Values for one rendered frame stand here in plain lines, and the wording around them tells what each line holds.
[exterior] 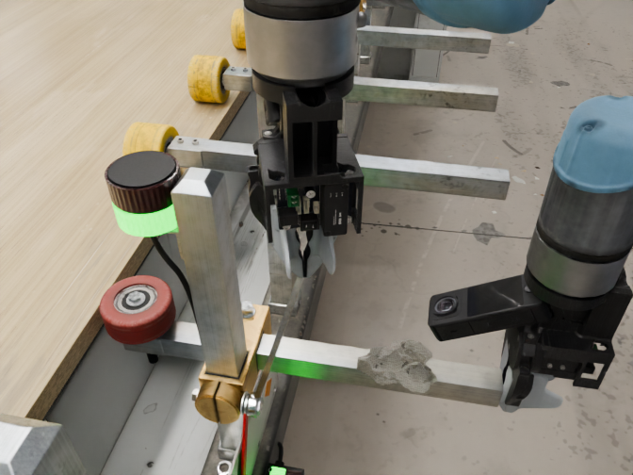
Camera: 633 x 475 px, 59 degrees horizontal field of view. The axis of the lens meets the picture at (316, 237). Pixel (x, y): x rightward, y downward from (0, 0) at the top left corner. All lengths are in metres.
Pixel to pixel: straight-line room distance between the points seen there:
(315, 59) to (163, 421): 0.66
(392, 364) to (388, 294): 1.30
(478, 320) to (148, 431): 0.54
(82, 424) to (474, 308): 0.51
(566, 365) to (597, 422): 1.18
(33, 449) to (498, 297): 0.41
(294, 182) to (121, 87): 0.81
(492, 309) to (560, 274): 0.08
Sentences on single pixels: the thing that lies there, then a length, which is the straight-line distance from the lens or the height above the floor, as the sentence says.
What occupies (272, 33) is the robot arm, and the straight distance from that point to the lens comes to 0.36.
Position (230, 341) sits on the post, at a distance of 0.58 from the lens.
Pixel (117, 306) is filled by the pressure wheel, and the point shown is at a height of 0.91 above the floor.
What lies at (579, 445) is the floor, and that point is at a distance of 1.72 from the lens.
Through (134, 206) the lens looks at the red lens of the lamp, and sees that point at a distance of 0.48.
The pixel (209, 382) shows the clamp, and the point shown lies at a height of 0.87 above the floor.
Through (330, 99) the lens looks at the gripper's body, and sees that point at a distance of 0.37.
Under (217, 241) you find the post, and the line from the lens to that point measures 0.48.
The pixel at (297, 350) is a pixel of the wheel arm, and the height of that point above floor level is 0.86.
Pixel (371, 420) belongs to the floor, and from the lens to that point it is 1.62.
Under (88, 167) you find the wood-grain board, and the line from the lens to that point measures 0.93.
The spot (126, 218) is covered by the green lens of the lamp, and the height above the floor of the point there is 1.08.
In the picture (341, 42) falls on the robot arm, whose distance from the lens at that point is 0.37.
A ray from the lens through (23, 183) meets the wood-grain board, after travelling 0.93.
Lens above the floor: 1.37
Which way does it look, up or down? 40 degrees down
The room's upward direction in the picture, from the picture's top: straight up
